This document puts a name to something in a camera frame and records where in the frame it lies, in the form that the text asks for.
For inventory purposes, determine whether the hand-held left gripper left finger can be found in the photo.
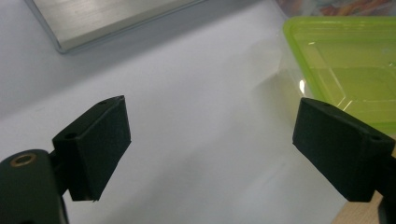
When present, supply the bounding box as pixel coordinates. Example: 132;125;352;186
51;94;132;203

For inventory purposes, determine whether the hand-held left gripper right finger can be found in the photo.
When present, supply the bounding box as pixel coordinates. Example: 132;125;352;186
291;96;396;203

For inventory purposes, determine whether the clear plastic container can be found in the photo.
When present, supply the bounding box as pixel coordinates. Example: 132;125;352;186
274;31;316;125

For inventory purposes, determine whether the green transparent plastic container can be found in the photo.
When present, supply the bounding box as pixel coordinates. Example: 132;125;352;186
282;16;396;135

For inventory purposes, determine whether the aluminium profile bar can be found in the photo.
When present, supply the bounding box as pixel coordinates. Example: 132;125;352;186
23;0;207;54

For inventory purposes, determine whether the colourful patterned cloth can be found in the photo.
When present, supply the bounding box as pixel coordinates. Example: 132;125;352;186
275;0;396;19

